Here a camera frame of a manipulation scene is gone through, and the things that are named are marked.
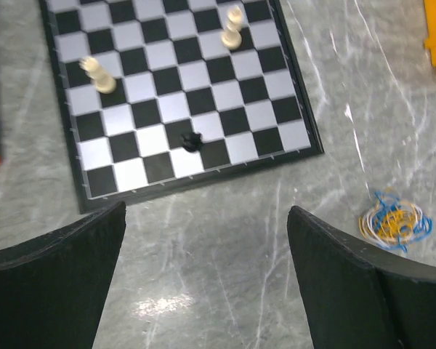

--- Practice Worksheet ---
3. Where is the black chess piece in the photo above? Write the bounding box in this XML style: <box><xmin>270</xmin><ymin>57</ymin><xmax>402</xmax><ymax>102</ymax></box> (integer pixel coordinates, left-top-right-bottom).
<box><xmin>179</xmin><ymin>132</ymin><xmax>203</xmax><ymax>153</ymax></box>

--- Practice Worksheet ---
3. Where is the cream chess piece right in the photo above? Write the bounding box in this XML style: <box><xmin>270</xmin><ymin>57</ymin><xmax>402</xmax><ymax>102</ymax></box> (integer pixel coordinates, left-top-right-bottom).
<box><xmin>221</xmin><ymin>6</ymin><xmax>243</xmax><ymax>50</ymax></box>

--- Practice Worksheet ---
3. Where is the cream chess piece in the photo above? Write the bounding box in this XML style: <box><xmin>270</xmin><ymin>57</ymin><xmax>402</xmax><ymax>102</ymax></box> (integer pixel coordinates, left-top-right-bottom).
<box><xmin>79</xmin><ymin>56</ymin><xmax>116</xmax><ymax>94</ymax></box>
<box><xmin>221</xmin><ymin>6</ymin><xmax>243</xmax><ymax>50</ymax></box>

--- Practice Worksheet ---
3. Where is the cream chess piece left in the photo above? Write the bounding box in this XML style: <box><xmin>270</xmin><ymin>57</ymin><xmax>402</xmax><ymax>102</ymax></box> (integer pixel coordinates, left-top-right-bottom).
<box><xmin>79</xmin><ymin>56</ymin><xmax>116</xmax><ymax>94</ymax></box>

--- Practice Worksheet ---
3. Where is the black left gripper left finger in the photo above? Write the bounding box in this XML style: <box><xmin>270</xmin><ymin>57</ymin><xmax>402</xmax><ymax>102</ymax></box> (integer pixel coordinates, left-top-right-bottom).
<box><xmin>0</xmin><ymin>202</ymin><xmax>126</xmax><ymax>348</ymax></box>

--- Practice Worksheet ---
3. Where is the blue cable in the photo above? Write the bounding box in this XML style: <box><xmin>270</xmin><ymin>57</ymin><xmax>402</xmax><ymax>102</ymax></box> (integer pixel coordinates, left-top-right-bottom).
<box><xmin>372</xmin><ymin>188</ymin><xmax>434</xmax><ymax>254</ymax></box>

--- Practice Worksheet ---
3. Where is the black white chessboard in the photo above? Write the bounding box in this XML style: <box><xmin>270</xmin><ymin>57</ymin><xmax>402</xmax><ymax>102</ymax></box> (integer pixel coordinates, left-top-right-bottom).
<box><xmin>39</xmin><ymin>1</ymin><xmax>323</xmax><ymax>213</ymax></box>

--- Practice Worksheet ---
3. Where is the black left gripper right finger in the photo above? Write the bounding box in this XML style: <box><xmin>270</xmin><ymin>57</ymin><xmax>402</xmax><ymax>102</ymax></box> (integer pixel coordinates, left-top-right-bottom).
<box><xmin>287</xmin><ymin>206</ymin><xmax>436</xmax><ymax>348</ymax></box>

